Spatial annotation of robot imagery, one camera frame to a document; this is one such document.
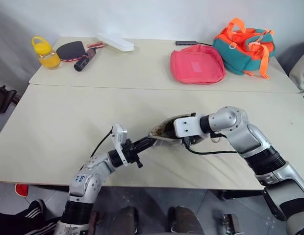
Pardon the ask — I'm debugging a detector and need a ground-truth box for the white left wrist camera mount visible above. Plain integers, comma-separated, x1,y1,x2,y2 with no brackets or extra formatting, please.
112,123,133,167

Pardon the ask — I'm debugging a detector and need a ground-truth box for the black table frame bar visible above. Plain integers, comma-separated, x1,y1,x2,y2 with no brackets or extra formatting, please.
217,188,265,201

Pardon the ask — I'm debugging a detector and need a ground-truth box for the yellow lidded plastic jar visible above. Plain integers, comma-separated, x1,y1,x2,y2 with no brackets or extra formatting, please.
31,36,62,71

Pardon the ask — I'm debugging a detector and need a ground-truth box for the black and red cylindrical tool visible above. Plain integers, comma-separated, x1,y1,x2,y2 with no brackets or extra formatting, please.
73,47,98,72

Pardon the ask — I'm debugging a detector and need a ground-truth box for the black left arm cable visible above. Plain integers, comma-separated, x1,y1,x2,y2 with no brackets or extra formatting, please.
79,127,116,172

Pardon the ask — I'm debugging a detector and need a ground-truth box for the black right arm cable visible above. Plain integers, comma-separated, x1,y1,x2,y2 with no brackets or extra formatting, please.
182,132,241,156

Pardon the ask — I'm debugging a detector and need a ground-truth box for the grey usb hub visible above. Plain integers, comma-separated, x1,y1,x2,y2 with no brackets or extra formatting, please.
175,40,214,47

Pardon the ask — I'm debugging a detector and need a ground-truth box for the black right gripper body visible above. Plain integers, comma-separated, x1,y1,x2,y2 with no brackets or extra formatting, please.
182,135,204,149

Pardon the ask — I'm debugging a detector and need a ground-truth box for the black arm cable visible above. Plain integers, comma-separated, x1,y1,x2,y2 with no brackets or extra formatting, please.
79,127,116,172
182,132,241,156

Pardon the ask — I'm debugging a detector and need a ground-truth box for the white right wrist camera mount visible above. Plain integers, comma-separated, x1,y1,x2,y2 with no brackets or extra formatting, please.
173,116,209,138

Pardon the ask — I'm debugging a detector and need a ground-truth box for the pink fabric pouch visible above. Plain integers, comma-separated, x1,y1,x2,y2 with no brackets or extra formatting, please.
169,46,227,85

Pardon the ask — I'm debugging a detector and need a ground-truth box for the red shoe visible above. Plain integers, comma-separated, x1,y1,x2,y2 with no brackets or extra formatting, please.
14,184,29,197

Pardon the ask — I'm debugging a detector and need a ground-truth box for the black table tennis paddle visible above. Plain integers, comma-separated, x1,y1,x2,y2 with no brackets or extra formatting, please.
55,41,88,62

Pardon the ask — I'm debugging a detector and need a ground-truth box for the white bag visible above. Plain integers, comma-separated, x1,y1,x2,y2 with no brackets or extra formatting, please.
288,46,304,94

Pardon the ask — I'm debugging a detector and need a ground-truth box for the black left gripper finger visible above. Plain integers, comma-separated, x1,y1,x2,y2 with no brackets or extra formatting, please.
137,141,157,154
134,137,155,147

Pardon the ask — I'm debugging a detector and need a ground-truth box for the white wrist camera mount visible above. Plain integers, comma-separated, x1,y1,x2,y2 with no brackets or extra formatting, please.
173,116,209,138
112,123,133,167

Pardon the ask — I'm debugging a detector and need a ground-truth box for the black striped track trousers leg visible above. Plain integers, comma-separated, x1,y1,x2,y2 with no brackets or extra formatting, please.
0,199,62,235

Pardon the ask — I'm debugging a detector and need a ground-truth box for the teal and orange backpack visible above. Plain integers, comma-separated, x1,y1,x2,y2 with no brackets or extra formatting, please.
212,17,277,79

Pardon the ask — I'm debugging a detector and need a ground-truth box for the black metal chair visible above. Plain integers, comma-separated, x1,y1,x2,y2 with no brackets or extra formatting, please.
0,84,18,115

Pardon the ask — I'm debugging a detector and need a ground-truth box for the red table tennis paddle handle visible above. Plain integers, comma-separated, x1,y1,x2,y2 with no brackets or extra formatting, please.
86,42,108,49

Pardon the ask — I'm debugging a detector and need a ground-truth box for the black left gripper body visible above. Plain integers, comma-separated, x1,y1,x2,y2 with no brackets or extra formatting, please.
123,139,144,169

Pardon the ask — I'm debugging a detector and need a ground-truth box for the long white box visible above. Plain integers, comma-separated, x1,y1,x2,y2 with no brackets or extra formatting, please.
96,32,135,53

